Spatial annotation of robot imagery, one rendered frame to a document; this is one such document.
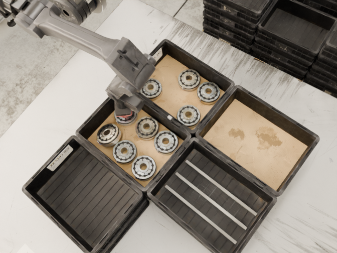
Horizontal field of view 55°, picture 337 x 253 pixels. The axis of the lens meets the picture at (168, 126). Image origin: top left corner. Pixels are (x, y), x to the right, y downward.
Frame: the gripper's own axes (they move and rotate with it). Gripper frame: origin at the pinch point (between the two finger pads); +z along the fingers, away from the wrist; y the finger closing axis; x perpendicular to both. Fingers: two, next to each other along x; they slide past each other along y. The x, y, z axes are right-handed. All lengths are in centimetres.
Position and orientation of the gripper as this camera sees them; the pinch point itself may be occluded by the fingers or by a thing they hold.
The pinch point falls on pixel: (124, 111)
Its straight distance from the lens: 145.7
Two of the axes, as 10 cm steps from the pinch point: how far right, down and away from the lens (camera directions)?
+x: -9.9, 0.9, -0.7
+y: -1.1, -9.3, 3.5
